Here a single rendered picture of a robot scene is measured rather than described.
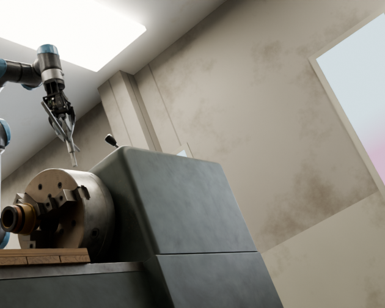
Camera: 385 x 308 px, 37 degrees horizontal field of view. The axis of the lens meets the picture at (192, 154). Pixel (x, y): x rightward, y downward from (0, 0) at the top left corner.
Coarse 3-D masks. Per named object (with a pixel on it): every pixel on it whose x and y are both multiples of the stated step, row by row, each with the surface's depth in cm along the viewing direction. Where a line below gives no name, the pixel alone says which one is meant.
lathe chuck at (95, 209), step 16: (48, 176) 176; (64, 176) 171; (80, 176) 173; (32, 192) 179; (48, 192) 175; (96, 192) 171; (80, 208) 165; (96, 208) 168; (48, 224) 178; (64, 224) 169; (80, 224) 164; (96, 224) 167; (64, 240) 168; (80, 240) 164; (96, 240) 168; (96, 256) 172
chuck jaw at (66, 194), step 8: (64, 192) 164; (72, 192) 167; (80, 192) 167; (48, 200) 165; (56, 200) 166; (64, 200) 164; (72, 200) 165; (40, 208) 164; (48, 208) 164; (56, 208) 165; (64, 208) 167; (40, 216) 165; (48, 216) 167; (56, 216) 169
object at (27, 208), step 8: (8, 208) 162; (16, 208) 161; (24, 208) 163; (32, 208) 165; (8, 216) 165; (16, 216) 160; (24, 216) 162; (32, 216) 163; (8, 224) 164; (16, 224) 160; (24, 224) 161; (32, 224) 164; (16, 232) 163; (24, 232) 164
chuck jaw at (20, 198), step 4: (16, 196) 177; (20, 196) 176; (24, 196) 178; (28, 196) 179; (16, 200) 177; (20, 200) 173; (24, 200) 174; (28, 200) 176; (32, 200) 177; (20, 204) 170; (32, 204) 174; (44, 220) 177
